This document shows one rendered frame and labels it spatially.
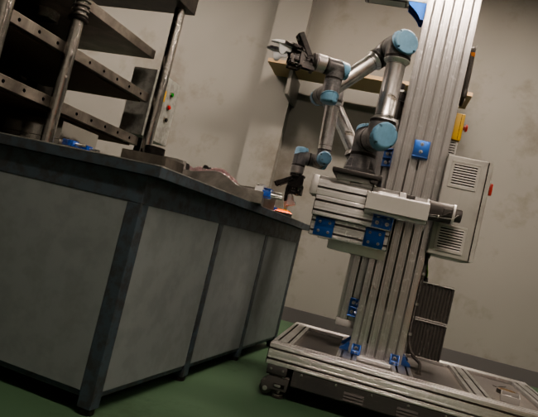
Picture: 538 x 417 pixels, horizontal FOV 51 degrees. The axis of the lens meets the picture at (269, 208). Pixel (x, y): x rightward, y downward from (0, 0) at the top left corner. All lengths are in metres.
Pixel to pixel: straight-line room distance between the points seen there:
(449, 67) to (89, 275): 1.92
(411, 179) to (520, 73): 2.69
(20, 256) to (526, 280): 3.99
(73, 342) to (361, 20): 4.12
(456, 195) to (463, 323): 2.38
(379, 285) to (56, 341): 1.48
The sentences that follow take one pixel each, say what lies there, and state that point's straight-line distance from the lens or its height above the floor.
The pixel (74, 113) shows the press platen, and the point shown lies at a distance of 2.80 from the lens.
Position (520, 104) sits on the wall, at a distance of 5.22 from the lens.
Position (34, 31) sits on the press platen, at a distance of 2.58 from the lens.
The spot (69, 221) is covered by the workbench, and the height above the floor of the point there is 0.56.
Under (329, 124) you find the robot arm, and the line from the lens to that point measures 3.08.
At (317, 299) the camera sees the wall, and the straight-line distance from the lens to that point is 4.93.
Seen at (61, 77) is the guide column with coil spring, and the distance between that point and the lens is 2.66.
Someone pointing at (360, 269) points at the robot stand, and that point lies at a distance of 2.79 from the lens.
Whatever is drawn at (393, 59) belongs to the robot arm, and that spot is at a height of 1.54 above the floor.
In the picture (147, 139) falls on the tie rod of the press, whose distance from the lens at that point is 3.23.
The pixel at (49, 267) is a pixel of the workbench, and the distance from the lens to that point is 1.97.
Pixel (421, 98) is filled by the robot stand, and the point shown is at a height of 1.48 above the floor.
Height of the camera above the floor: 0.66
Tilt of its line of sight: 3 degrees up
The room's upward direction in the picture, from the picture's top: 13 degrees clockwise
